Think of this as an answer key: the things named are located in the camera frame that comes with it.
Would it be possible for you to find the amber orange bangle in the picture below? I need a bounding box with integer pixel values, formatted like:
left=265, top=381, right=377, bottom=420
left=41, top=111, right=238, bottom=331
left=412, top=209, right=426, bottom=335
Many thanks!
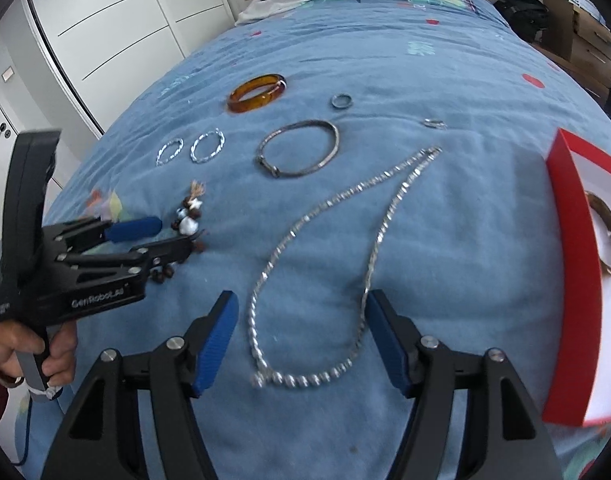
left=226, top=74, right=287, bottom=114

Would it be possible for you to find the wooden drawer cabinet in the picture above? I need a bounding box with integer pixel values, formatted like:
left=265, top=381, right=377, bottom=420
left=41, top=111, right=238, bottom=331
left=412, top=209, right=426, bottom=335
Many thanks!
left=534, top=0, right=611, bottom=107

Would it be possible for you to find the brown beaded bracelet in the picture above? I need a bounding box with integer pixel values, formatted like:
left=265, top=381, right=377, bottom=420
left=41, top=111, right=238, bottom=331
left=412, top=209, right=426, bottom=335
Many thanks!
left=149, top=180, right=211, bottom=285

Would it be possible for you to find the white wardrobe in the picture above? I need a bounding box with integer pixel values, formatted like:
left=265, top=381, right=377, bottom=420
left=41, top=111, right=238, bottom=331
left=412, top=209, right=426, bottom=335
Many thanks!
left=28, top=0, right=234, bottom=130

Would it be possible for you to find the thin silver bangle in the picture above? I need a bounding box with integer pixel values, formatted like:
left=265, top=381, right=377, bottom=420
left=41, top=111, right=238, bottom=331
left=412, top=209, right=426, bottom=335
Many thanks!
left=254, top=119, right=341, bottom=179

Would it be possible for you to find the black backpack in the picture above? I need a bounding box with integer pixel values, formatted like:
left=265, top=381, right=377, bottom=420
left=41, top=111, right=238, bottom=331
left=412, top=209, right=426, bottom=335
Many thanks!
left=494, top=0, right=551, bottom=42

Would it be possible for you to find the twisted silver hoop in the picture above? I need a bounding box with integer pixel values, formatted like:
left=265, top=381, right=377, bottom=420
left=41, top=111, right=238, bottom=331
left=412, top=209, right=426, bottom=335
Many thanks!
left=156, top=138, right=185, bottom=167
left=189, top=128, right=226, bottom=165

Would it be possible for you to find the silver pearl necklace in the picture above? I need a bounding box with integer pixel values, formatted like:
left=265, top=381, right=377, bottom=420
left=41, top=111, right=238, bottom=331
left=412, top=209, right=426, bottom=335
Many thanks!
left=246, top=145, right=443, bottom=391

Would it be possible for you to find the blue patterned bedspread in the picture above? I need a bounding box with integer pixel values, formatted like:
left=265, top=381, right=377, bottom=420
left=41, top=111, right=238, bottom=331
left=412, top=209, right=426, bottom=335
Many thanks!
left=12, top=0, right=611, bottom=480

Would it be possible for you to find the red shallow box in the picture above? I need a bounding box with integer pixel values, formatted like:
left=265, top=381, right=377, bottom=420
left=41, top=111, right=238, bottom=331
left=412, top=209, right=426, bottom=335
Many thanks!
left=543, top=129, right=611, bottom=427

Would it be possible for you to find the person's left hand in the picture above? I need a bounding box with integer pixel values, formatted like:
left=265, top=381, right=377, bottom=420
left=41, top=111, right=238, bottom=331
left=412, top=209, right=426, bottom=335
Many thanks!
left=0, top=320, right=78, bottom=387

